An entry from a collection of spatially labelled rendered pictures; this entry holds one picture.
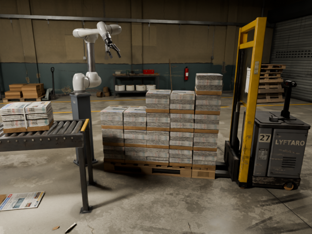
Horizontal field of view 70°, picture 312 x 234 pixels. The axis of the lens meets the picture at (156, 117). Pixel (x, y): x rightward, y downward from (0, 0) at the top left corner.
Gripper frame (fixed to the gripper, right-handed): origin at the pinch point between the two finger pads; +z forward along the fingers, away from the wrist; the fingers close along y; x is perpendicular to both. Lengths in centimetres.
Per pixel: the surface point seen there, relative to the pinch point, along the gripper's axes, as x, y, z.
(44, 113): 41, -78, 32
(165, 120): -2, 33, 87
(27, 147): 52, -100, 55
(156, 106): -2, 28, 68
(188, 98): -36, 44, 75
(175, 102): -22, 38, 73
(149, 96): -1, 25, 54
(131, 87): 390, 490, -68
